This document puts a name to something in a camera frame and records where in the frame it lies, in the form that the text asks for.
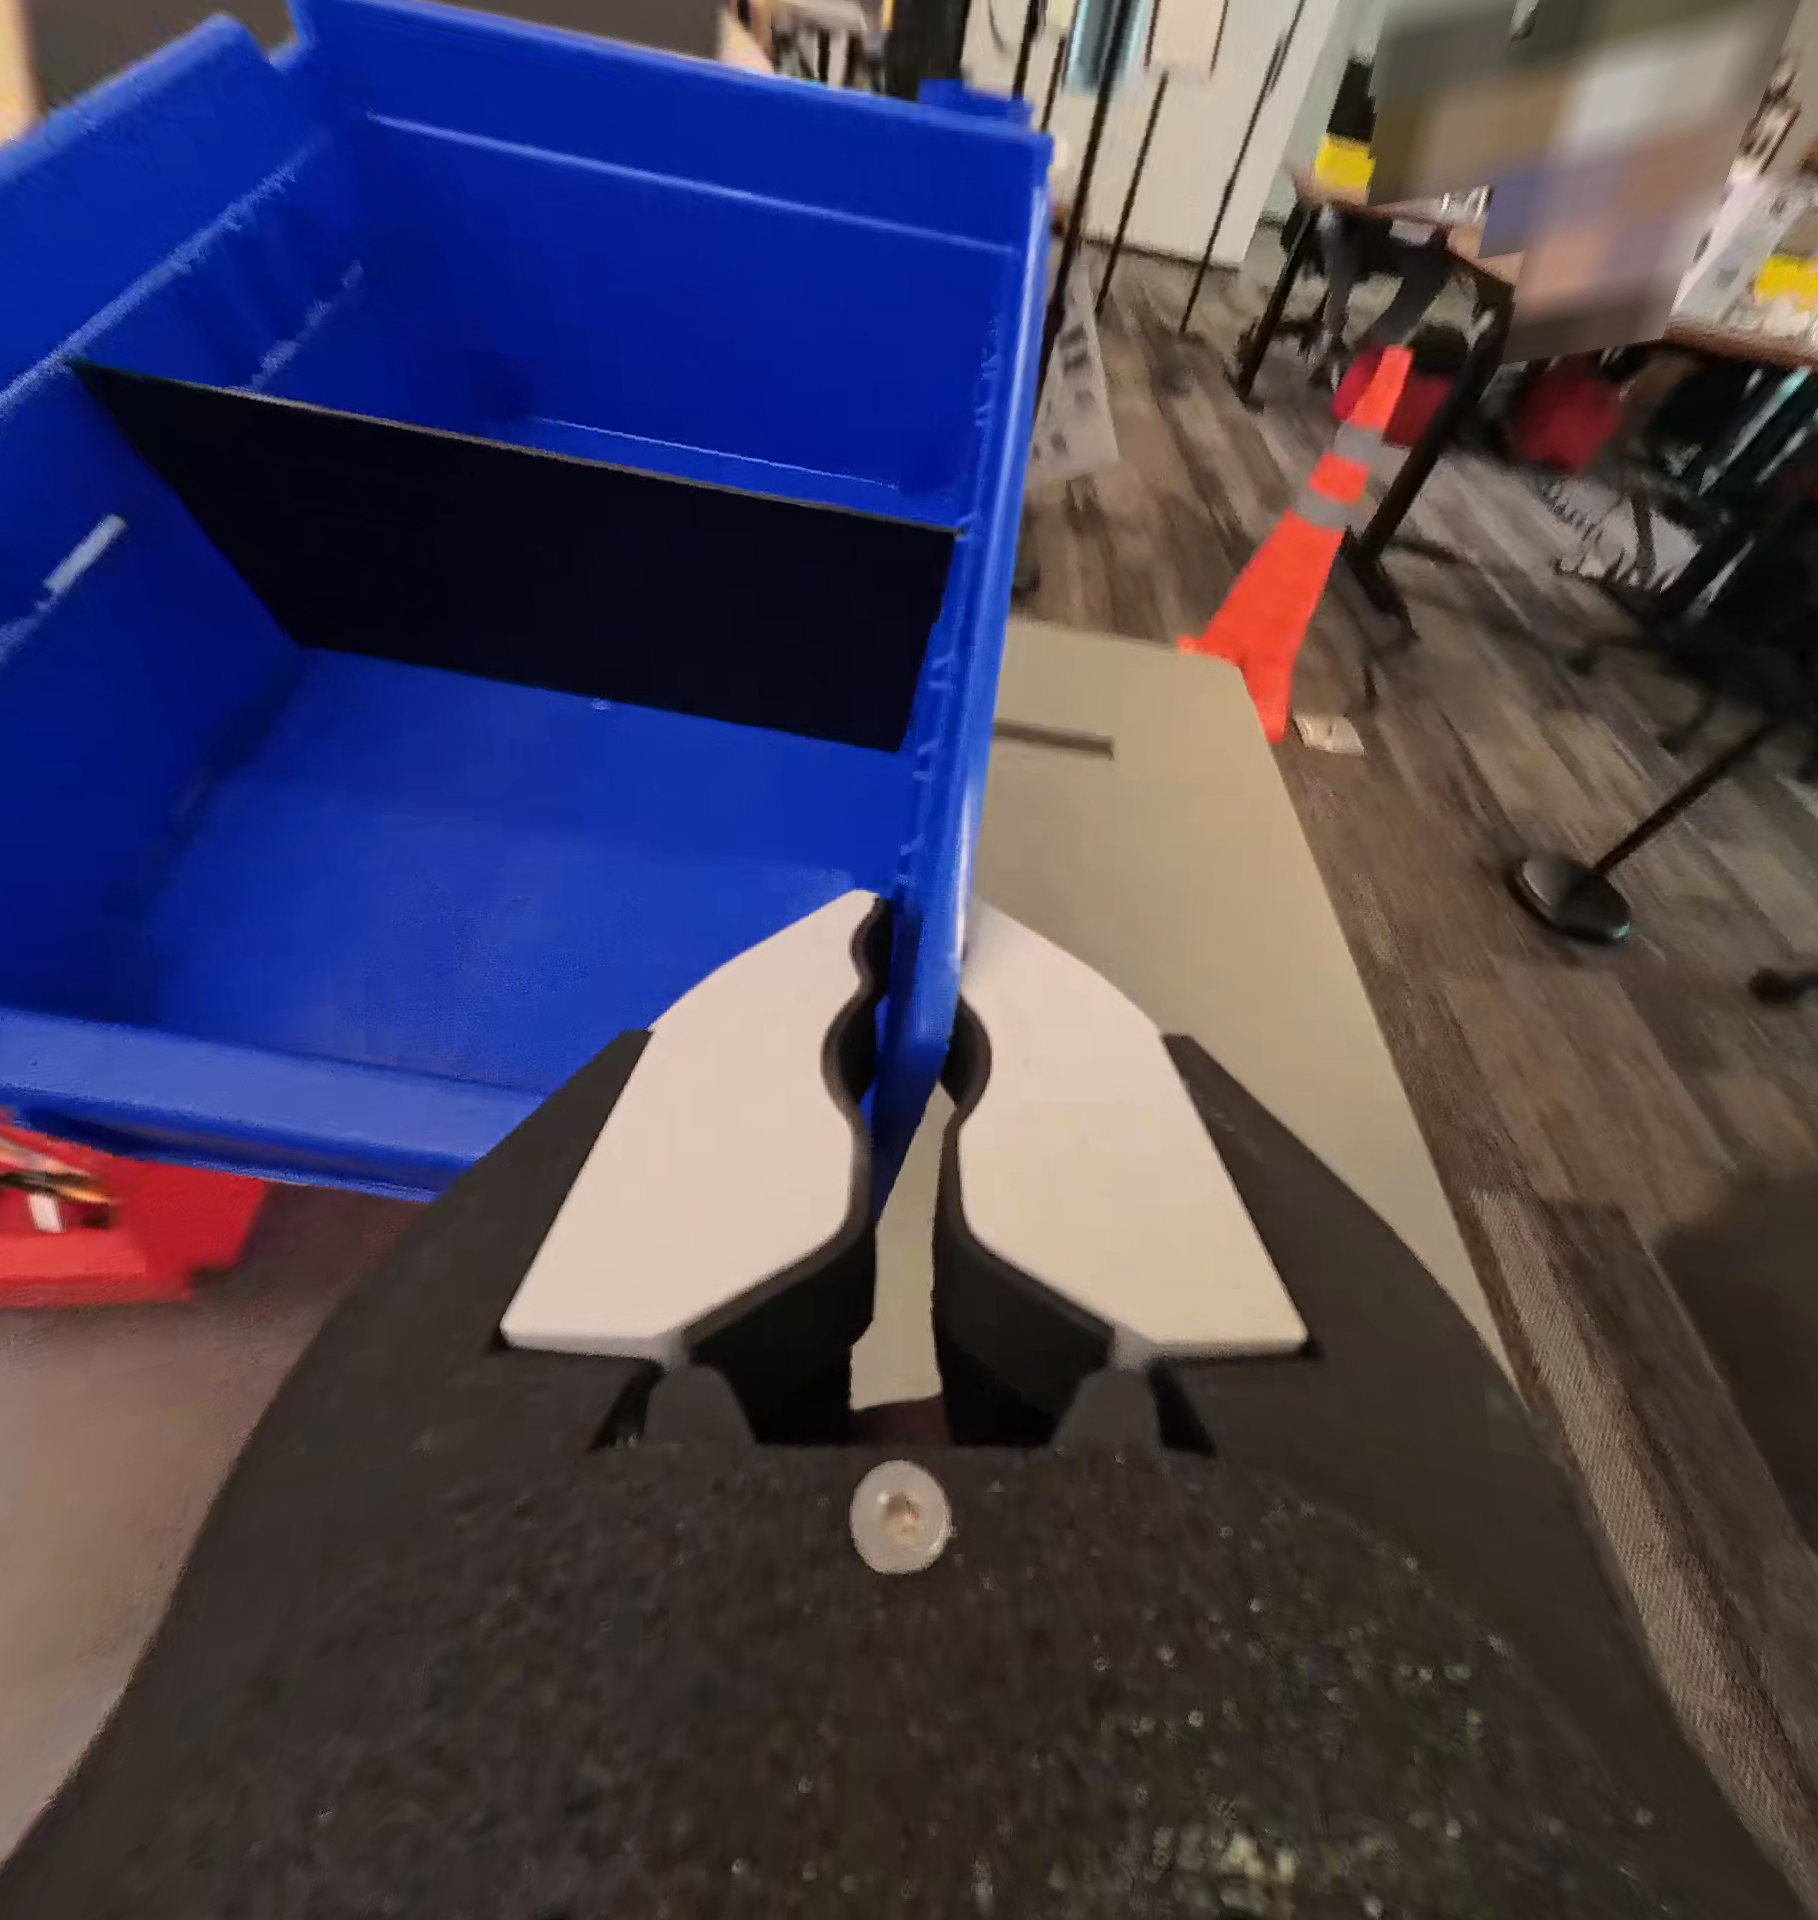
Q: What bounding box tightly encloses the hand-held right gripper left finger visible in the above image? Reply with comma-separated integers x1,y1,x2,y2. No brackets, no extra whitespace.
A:
498,888,891,1362

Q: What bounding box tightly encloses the orange striped cone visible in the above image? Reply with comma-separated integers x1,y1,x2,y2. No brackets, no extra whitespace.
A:
1180,345,1419,743

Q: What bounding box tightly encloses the black bin divider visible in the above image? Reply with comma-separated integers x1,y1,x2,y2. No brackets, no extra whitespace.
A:
75,364,969,752

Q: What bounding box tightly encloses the blue plastic bin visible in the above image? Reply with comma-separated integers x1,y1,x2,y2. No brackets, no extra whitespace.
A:
0,0,1058,1202

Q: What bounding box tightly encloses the black stanchion post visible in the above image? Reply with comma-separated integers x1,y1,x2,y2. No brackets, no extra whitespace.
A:
1509,706,1804,945

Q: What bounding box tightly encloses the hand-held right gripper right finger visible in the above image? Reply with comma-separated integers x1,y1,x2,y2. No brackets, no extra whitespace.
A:
937,900,1311,1374

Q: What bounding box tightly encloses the red plastic bin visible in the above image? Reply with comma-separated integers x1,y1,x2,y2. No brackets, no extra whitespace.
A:
0,1102,273,1321

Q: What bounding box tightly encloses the red bag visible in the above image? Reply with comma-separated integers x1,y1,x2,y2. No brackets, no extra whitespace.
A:
1509,367,1620,469

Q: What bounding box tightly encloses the printed paper sheet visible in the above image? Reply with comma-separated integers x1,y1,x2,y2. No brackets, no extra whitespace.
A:
1029,285,1121,482

